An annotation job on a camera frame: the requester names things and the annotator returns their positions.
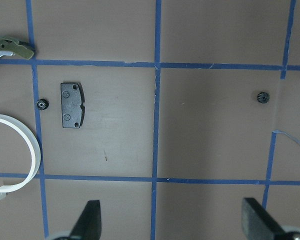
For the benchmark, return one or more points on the green curved brake shoe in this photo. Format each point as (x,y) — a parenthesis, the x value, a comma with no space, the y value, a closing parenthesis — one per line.
(10,46)

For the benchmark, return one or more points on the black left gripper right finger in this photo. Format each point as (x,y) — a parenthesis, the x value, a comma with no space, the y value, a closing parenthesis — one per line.
(257,223)

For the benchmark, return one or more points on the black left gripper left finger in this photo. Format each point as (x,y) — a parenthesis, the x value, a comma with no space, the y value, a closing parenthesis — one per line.
(89,224)

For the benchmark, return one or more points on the black brake pad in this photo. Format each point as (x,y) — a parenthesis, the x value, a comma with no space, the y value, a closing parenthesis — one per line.
(72,104)

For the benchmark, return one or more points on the small black gear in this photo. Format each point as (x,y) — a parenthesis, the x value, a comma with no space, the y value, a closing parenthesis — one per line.
(263,97)

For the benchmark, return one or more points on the white curved plastic bracket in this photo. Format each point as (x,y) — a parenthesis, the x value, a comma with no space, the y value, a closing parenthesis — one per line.
(19,151)

